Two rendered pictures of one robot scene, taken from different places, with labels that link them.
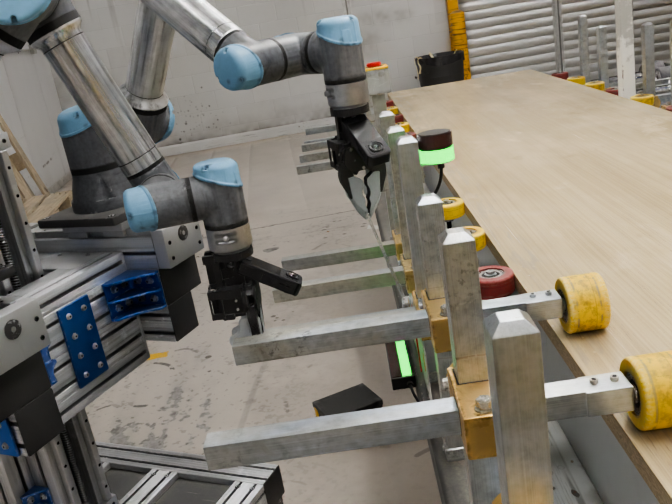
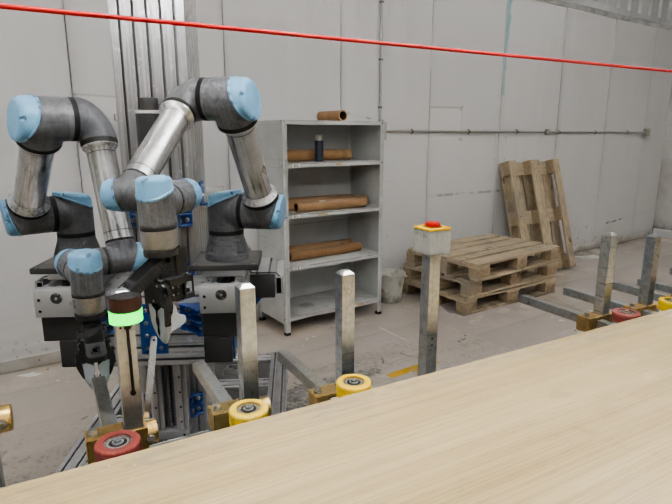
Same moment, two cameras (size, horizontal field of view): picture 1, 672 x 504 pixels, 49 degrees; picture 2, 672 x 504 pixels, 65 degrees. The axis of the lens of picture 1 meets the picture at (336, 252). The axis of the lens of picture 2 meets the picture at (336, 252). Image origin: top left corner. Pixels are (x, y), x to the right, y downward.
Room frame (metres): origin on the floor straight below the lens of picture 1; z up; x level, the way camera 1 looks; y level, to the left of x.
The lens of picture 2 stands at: (1.09, -1.21, 1.45)
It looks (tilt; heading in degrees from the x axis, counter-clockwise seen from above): 12 degrees down; 59
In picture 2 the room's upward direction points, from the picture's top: straight up
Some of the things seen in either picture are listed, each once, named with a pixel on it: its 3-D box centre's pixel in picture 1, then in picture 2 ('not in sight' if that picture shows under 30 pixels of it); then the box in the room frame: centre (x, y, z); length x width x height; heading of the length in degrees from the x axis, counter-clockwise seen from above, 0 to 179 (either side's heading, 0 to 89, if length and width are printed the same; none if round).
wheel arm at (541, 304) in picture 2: (354, 161); (570, 314); (2.70, -0.12, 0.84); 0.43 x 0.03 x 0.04; 88
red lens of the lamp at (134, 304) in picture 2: (434, 139); (124, 302); (1.24, -0.20, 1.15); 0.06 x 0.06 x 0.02
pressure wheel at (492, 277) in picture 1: (493, 300); (120, 466); (1.20, -0.26, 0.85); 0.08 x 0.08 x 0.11
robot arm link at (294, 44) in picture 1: (293, 55); (172, 196); (1.39, 0.02, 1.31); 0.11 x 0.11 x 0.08; 47
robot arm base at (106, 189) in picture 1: (101, 183); (227, 243); (1.69, 0.51, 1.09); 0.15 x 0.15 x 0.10
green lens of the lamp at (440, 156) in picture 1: (436, 153); (125, 314); (1.24, -0.20, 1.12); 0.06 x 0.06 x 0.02
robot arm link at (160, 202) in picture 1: (160, 203); (80, 264); (1.21, 0.28, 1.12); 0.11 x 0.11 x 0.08; 10
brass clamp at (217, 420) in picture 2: (414, 269); (240, 413); (1.47, -0.16, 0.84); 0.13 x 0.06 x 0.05; 178
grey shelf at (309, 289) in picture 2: not in sight; (320, 222); (3.12, 2.37, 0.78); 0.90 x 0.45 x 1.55; 3
